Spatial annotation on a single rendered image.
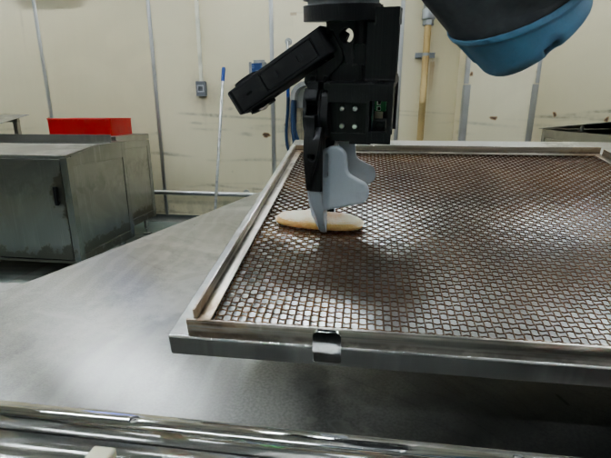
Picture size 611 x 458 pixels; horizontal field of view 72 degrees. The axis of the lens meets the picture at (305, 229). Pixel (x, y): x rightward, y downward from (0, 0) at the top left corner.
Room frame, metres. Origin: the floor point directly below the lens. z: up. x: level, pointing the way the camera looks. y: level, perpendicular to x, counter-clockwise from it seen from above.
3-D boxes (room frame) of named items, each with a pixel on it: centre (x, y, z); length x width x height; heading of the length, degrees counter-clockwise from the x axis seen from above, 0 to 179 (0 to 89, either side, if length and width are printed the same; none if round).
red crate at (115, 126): (3.48, 1.72, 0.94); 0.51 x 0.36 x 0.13; 86
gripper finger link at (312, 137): (0.41, -0.01, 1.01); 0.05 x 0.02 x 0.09; 165
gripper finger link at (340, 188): (0.41, -0.03, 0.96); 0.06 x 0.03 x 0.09; 75
